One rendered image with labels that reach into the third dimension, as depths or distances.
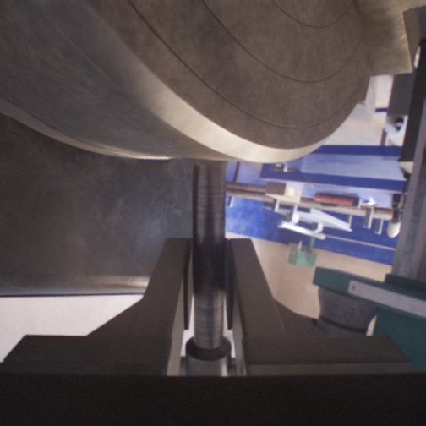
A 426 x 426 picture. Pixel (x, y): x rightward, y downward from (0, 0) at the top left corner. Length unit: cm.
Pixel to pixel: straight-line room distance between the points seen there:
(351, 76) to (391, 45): 3
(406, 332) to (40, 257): 102
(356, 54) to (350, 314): 89
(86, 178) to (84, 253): 7
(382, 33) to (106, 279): 29
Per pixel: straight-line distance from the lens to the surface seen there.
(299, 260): 676
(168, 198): 35
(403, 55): 21
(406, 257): 116
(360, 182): 192
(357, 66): 19
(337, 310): 102
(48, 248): 29
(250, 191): 393
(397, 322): 113
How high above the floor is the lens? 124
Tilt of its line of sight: 2 degrees down
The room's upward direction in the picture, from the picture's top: 167 degrees counter-clockwise
